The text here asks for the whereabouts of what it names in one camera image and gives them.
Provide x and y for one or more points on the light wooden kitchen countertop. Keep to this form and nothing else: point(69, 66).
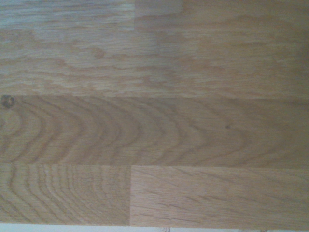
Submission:
point(154, 113)

